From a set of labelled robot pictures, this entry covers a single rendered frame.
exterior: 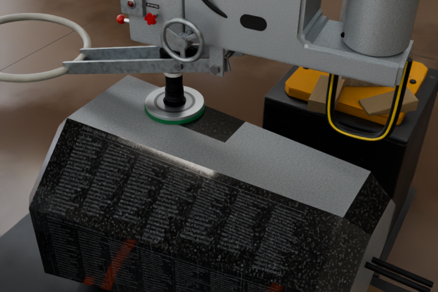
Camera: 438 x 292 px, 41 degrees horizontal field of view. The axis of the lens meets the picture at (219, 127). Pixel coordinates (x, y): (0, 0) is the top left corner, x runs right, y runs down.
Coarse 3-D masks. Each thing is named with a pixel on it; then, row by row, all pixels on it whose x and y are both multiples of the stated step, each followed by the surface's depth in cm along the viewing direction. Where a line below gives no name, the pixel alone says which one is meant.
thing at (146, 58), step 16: (96, 48) 221; (112, 48) 218; (128, 48) 214; (144, 48) 211; (208, 48) 199; (64, 64) 217; (80, 64) 213; (96, 64) 210; (112, 64) 207; (128, 64) 203; (144, 64) 200; (160, 64) 197; (176, 64) 193; (192, 64) 192; (208, 64) 189; (224, 64) 186
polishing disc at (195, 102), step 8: (160, 88) 219; (184, 88) 219; (152, 96) 214; (160, 96) 214; (192, 96) 214; (200, 96) 215; (152, 104) 210; (160, 104) 210; (184, 104) 210; (192, 104) 210; (200, 104) 210; (152, 112) 206; (160, 112) 206; (168, 112) 206; (176, 112) 206; (184, 112) 206; (192, 112) 206; (168, 120) 204; (176, 120) 204
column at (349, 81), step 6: (342, 0) 236; (342, 6) 236; (342, 12) 236; (342, 18) 236; (342, 78) 237; (348, 78) 237; (348, 84) 239; (354, 84) 239; (360, 84) 239; (366, 84) 239; (372, 84) 239
